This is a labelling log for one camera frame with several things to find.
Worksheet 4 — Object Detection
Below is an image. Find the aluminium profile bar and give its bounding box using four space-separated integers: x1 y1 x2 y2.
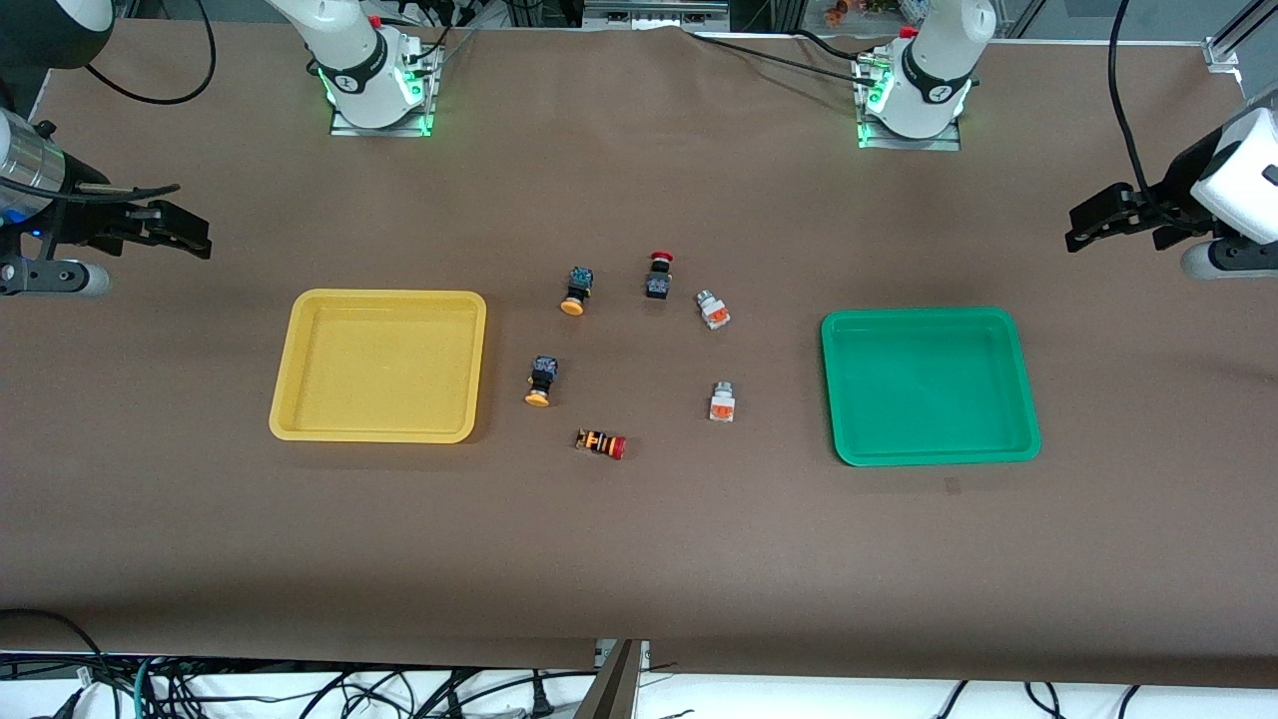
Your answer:
595 639 652 719

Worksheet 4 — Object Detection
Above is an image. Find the black cable with plug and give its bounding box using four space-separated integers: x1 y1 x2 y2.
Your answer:
300 667 600 719

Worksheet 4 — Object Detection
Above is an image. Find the teal cable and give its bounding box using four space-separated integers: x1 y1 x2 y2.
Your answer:
130 654 167 719

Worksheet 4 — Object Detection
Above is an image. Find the brown table cover sheet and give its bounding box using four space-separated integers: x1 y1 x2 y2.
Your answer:
0 18 1278 690

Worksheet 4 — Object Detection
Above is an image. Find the yellow plastic tray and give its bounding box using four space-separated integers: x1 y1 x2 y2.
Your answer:
269 289 488 444

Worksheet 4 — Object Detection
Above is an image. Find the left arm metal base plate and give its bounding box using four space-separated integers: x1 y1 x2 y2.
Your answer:
854 50 964 153

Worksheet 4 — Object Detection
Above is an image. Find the green plastic tray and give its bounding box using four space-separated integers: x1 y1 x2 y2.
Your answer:
821 308 1042 467

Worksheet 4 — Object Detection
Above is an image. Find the grey metal frame rail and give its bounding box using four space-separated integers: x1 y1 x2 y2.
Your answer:
582 0 735 32

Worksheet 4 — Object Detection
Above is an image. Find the aluminium frame corner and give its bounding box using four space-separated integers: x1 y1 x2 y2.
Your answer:
1202 0 1278 74

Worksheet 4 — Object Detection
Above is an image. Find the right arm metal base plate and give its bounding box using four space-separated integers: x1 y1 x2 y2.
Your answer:
327 45 442 139

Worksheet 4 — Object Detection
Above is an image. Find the yellow pushbutton switch blue block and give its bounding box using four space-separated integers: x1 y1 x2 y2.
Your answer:
524 356 560 408
559 266 598 318

